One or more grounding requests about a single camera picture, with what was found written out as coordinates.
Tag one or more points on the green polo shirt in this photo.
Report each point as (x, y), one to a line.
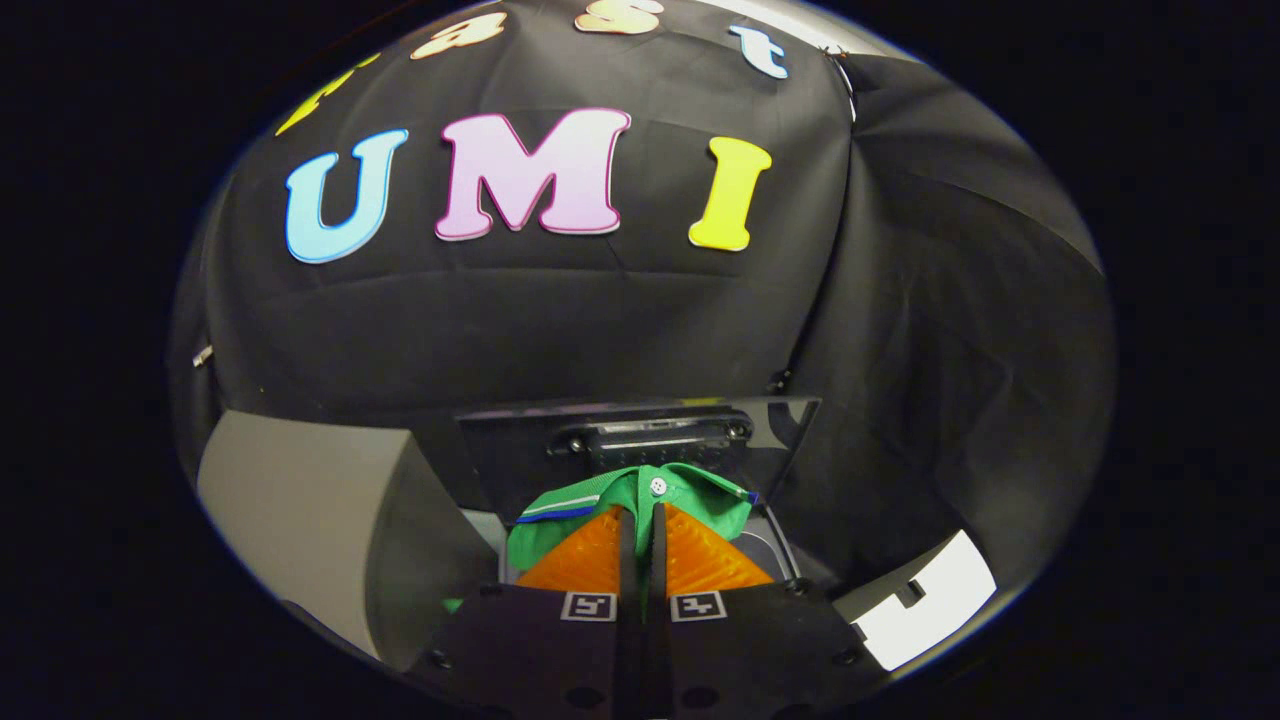
(545, 535)

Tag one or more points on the black backdrop cloth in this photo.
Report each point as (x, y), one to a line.
(600, 320)

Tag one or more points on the silver clip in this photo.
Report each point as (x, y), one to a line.
(202, 355)

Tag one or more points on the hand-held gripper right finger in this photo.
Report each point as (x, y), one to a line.
(657, 560)

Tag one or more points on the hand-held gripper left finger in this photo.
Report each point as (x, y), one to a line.
(628, 560)

